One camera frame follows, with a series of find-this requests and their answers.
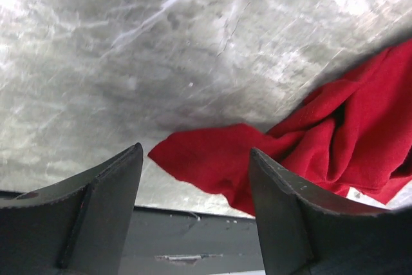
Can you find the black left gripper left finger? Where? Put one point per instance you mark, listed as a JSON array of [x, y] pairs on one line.
[[76, 226]]

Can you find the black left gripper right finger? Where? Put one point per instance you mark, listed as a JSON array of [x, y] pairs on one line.
[[305, 229]]

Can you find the red t shirt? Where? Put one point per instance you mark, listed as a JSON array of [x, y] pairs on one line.
[[353, 132]]

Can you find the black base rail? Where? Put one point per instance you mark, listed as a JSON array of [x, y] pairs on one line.
[[176, 242]]

